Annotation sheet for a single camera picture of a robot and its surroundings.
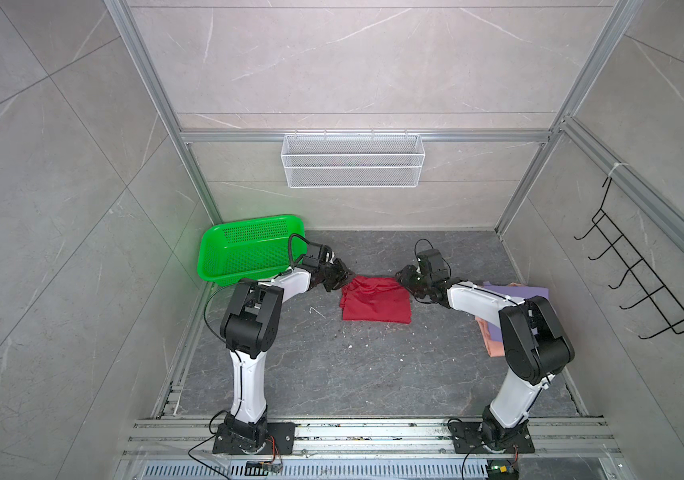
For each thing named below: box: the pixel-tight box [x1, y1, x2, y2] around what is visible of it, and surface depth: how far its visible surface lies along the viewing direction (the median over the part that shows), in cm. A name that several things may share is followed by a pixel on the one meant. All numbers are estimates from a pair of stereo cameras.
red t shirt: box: [340, 276, 412, 324], surface depth 98 cm
